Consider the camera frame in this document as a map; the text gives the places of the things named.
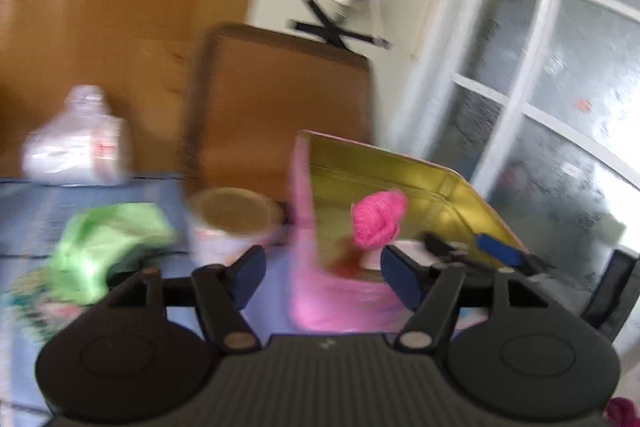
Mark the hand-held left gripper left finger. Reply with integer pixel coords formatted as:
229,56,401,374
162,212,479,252
105,246,266,354

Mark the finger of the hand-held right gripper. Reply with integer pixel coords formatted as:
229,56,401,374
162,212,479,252
423,232,493,274
474,233,555,279

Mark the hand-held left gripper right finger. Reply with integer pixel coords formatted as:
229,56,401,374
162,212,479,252
381,246,551,353

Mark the pink yarn ball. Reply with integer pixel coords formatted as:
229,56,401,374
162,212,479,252
350,188,409,251

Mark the pink white paper cup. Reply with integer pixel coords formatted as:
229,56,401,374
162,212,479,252
186,187,282,267

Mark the maroon yarn ball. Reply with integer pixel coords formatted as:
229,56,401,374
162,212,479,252
604,396,640,427

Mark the green cloth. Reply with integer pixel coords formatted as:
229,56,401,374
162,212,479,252
49,202,179,306

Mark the white framed glass door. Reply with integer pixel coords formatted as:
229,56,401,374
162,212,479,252
395,0,640,268

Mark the floral patterned cloth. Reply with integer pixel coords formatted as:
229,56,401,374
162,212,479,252
6,264,103,344

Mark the clear plastic bag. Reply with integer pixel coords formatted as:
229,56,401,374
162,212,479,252
20,84,134,186

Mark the blue tablecloth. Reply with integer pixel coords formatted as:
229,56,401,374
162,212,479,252
0,173,493,427

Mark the black tape cross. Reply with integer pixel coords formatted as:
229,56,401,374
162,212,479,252
291,0,394,54

